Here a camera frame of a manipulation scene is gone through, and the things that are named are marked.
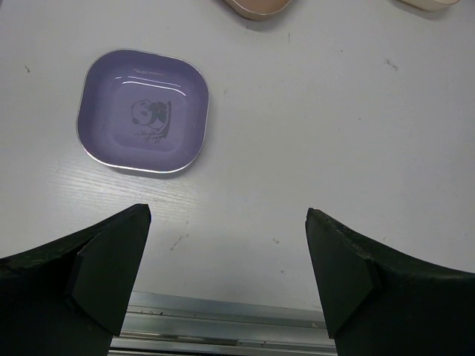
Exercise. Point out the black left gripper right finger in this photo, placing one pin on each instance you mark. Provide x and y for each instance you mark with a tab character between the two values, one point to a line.
379	301

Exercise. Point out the aluminium table frame rail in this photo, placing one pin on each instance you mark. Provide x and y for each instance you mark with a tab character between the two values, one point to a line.
160	324

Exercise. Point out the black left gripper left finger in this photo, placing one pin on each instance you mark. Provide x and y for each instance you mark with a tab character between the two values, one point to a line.
70	296

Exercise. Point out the cream panda plate back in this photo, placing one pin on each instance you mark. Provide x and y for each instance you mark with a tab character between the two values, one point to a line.
430	5

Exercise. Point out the purple panda plate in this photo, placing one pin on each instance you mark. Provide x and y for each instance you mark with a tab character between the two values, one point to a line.
143	112

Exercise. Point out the brown panda plate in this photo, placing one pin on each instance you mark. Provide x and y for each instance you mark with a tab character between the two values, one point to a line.
257	10

